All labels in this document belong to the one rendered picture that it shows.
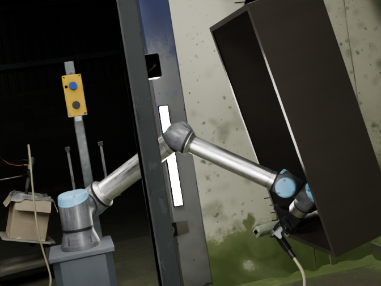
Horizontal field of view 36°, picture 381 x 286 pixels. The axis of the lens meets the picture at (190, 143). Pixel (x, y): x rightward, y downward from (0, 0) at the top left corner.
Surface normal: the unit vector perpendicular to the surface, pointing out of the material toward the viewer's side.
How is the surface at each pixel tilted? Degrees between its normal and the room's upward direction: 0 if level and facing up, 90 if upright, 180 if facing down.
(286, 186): 93
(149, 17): 90
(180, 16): 90
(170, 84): 90
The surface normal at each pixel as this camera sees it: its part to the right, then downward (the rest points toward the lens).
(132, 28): 0.20, 0.02
